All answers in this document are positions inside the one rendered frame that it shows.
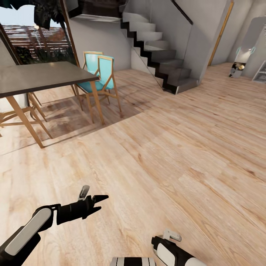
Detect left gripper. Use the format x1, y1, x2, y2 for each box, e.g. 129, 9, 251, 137
69, 195, 109, 221

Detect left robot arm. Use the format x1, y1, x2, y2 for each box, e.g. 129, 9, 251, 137
0, 185, 109, 266

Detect pillar candle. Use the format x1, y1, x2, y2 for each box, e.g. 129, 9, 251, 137
152, 235, 164, 256

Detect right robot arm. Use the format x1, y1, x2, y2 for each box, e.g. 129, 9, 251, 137
151, 229, 209, 266

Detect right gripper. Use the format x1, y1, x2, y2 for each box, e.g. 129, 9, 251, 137
151, 236, 164, 250

